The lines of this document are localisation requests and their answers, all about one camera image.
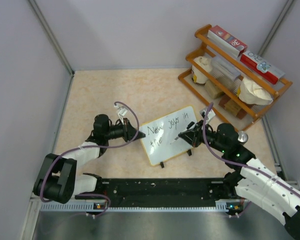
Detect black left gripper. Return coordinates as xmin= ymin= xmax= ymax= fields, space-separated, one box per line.
xmin=104 ymin=117 xmax=145 ymax=143

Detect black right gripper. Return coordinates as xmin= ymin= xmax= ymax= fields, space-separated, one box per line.
xmin=179 ymin=119 xmax=227 ymax=153

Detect black white marker pen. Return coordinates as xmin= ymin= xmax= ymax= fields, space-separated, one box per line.
xmin=170 ymin=121 xmax=195 ymax=144

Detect white board yellow frame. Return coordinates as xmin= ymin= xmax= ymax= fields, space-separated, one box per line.
xmin=139 ymin=105 xmax=197 ymax=166

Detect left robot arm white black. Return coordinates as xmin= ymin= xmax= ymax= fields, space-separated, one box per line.
xmin=33 ymin=114 xmax=146 ymax=204

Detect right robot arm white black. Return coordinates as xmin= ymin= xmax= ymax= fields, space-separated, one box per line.
xmin=178 ymin=120 xmax=300 ymax=240

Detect brown red blocks on shelf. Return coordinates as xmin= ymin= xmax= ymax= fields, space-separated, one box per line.
xmin=218 ymin=95 xmax=247 ymax=120

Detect tan block on shelf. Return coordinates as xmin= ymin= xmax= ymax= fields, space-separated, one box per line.
xmin=204 ymin=80 xmax=225 ymax=100

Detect cream paper cup left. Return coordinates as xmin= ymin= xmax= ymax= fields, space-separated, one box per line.
xmin=191 ymin=55 xmax=213 ymax=85

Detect wooden two tier shelf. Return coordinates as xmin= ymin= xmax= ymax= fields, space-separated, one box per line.
xmin=178 ymin=24 xmax=293 ymax=130

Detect grey clear plastic box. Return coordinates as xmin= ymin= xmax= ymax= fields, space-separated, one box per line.
xmin=210 ymin=56 xmax=241 ymax=91

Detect red toothpaste box upper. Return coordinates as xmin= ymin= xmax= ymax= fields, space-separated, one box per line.
xmin=207 ymin=25 xmax=248 ymax=58

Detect red toothpaste box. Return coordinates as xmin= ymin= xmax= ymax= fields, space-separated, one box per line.
xmin=207 ymin=25 xmax=248 ymax=58
xmin=240 ymin=50 xmax=285 ymax=85

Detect red toothpaste box lower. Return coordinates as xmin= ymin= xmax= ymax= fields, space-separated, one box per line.
xmin=240 ymin=50 xmax=285 ymax=85

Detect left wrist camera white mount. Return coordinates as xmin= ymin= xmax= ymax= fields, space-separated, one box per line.
xmin=114 ymin=105 xmax=129 ymax=124

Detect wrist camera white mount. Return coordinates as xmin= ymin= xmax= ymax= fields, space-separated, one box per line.
xmin=114 ymin=105 xmax=129 ymax=124
xmin=199 ymin=107 xmax=216 ymax=125

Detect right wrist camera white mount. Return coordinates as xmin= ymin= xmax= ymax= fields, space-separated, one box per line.
xmin=199 ymin=107 xmax=216 ymax=125

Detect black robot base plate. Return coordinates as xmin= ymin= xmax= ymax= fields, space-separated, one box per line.
xmin=91 ymin=178 xmax=239 ymax=208

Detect grey slotted cable duct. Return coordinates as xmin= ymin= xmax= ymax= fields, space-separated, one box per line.
xmin=39 ymin=199 xmax=243 ymax=213

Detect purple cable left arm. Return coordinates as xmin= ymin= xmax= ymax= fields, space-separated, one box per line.
xmin=39 ymin=100 xmax=141 ymax=203

